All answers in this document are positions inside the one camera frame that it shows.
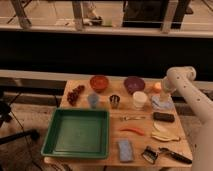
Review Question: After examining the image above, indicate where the black-handled peeler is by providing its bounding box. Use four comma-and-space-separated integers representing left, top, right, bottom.
159, 147, 192, 164

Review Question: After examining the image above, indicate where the green plastic tray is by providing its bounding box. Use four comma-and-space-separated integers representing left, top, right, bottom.
41, 108, 110, 159

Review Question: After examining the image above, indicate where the white plastic cup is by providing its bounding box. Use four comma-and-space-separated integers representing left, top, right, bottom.
133, 91, 148, 110

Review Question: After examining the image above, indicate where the purple bowl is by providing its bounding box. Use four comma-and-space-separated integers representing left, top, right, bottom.
124, 76, 145, 94

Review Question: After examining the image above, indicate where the small orange apple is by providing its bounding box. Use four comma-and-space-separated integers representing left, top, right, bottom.
153, 82, 162, 93

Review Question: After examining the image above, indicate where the bunch of red grapes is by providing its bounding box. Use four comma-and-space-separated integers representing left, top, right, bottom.
67, 85, 85, 106

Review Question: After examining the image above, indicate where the blue sponge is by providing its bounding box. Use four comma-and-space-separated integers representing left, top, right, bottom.
118, 139, 133, 162

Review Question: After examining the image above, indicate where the black tripod stand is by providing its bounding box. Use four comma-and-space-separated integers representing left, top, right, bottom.
0, 93, 40, 145

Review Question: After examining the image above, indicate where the blue plastic cup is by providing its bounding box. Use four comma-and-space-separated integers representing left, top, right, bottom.
87, 93, 99, 108

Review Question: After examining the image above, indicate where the red chili pepper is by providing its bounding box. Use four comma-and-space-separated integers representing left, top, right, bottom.
119, 127, 145, 136

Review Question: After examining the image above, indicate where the small metal cup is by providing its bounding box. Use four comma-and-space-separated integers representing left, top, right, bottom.
109, 95, 120, 109

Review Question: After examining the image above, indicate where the wooden table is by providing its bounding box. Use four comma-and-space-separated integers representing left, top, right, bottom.
44, 80, 192, 168

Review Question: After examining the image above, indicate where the red-orange bowl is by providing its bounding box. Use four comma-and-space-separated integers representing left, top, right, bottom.
90, 75, 109, 93

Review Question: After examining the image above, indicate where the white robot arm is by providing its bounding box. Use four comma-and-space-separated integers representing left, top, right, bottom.
160, 66, 213, 171

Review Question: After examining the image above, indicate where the black rectangular block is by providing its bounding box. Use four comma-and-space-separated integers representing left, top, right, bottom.
153, 112, 175, 122

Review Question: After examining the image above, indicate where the blue-white cloth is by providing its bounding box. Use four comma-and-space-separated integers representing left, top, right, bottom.
151, 95, 174, 110

